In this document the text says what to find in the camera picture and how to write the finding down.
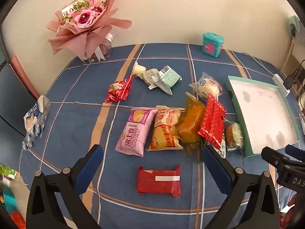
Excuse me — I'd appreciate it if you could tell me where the cream cone-shaped candy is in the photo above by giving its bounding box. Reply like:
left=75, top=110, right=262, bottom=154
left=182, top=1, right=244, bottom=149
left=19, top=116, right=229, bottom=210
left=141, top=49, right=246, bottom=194
left=132, top=61, right=146, bottom=76

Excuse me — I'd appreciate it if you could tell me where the black cable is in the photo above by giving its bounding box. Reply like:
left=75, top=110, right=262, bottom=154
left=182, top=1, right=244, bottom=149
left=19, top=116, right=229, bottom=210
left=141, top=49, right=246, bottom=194
left=292, top=60, right=305, bottom=77

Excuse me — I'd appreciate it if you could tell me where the pale green small fan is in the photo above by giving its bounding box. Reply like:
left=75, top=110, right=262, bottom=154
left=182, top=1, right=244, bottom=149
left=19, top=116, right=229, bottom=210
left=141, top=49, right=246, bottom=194
left=288, top=15, right=301, bottom=39

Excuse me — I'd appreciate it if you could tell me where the white power strip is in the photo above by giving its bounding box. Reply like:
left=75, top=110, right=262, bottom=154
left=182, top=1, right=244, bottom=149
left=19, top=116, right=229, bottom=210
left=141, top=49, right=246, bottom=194
left=272, top=74, right=290, bottom=97

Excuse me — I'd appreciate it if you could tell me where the clear glass vase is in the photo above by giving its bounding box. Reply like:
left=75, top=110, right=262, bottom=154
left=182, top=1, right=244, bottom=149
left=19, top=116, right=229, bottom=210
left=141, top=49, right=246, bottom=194
left=84, top=32, right=115, bottom=64

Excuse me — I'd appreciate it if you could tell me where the teal toy house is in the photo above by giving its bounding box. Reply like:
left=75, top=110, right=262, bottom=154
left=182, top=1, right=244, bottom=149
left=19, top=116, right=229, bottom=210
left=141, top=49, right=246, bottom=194
left=202, top=32, right=225, bottom=58

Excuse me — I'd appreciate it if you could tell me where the pink flower bouquet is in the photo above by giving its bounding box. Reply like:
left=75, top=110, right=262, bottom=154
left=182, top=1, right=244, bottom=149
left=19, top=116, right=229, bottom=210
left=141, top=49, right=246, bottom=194
left=47, top=0, right=132, bottom=61

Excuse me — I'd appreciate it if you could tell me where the blue white packet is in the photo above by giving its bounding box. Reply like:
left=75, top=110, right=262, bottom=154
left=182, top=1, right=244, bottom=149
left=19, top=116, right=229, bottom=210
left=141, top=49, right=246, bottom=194
left=22, top=95, right=51, bottom=149

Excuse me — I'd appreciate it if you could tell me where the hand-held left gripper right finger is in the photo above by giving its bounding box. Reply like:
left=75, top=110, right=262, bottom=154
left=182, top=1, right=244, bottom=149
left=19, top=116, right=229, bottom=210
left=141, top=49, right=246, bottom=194
left=201, top=145, right=280, bottom=229

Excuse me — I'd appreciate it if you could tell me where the pink snack packet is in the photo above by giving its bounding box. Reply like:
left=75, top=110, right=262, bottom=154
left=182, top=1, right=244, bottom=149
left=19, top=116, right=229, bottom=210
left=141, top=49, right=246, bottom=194
left=115, top=107, right=159, bottom=157

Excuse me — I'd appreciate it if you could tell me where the orange bread packet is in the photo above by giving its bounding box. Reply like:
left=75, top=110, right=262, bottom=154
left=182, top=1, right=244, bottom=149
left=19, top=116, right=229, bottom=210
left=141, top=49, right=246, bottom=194
left=146, top=105, right=186, bottom=151

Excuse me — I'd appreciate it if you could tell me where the white green leaf packet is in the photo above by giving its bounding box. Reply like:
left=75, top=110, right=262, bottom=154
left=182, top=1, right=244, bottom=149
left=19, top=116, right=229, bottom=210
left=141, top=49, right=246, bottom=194
left=202, top=134, right=227, bottom=159

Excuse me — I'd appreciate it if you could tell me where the colourful printed bag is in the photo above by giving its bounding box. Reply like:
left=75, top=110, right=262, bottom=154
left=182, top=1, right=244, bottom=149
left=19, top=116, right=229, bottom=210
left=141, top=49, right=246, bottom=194
left=0, top=163, right=26, bottom=229

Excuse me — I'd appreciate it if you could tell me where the green silver snack packet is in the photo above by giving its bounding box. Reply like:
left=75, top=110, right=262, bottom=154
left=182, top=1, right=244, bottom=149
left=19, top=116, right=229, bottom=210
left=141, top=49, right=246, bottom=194
left=154, top=65, right=182, bottom=96

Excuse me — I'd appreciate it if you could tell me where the clear white bun packet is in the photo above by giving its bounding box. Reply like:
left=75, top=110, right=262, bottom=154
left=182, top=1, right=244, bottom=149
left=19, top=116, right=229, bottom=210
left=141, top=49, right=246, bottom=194
left=189, top=72, right=223, bottom=101

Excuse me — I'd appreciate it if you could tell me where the mint green tray box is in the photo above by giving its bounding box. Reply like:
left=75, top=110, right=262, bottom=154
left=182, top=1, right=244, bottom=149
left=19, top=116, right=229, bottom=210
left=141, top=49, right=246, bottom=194
left=225, top=76, right=301, bottom=158

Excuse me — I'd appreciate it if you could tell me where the blue plaid bed sheet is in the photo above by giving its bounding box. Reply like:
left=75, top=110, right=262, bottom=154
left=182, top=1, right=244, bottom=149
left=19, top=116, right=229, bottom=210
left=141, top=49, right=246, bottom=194
left=18, top=43, right=305, bottom=229

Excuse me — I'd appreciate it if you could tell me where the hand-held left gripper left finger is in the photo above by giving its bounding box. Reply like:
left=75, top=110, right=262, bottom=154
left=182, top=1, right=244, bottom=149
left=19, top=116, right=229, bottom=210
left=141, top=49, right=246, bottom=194
left=26, top=144, right=104, bottom=229

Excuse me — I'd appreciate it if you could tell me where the red bar packet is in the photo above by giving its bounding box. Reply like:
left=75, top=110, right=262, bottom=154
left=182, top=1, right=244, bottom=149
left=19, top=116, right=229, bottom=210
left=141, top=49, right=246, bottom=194
left=136, top=165, right=181, bottom=198

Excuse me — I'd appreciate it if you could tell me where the cream snack packet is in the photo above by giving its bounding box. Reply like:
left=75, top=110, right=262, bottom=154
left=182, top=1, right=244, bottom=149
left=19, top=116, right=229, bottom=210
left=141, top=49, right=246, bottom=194
left=136, top=68, right=160, bottom=90

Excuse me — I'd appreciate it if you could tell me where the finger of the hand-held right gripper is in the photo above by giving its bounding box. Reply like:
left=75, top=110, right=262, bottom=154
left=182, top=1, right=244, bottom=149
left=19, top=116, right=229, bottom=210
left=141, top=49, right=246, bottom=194
left=261, top=146, right=290, bottom=172
left=285, top=144, right=305, bottom=163

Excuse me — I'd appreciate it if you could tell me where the amber clear snack packet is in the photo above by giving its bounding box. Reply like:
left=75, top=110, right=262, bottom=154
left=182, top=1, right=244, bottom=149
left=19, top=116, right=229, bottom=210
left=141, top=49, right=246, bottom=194
left=176, top=92, right=206, bottom=156

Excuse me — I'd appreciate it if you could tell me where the red patterned packet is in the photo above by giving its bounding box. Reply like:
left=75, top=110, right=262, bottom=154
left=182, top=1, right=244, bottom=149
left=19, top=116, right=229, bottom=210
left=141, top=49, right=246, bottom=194
left=198, top=94, right=226, bottom=149

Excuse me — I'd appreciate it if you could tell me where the black plug adapter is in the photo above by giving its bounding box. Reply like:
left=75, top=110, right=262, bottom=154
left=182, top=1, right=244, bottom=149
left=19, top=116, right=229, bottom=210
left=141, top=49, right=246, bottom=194
left=283, top=74, right=297, bottom=90

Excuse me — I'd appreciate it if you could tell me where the red snack packet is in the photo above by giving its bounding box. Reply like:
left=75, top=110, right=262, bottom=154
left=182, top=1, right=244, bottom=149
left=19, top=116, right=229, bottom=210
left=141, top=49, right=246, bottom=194
left=104, top=76, right=134, bottom=103

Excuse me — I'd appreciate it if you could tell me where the green-trimmed cookie packet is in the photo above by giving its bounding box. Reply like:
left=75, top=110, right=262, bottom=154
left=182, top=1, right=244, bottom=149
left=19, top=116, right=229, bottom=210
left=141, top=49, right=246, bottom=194
left=224, top=119, right=244, bottom=151

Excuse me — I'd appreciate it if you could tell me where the white cable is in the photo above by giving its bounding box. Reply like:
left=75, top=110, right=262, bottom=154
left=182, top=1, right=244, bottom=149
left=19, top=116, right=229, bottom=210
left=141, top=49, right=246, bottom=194
left=242, top=52, right=274, bottom=78

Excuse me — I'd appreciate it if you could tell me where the white desk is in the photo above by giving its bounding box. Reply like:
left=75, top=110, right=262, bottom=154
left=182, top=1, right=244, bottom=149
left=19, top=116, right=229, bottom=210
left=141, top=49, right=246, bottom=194
left=280, top=37, right=305, bottom=77

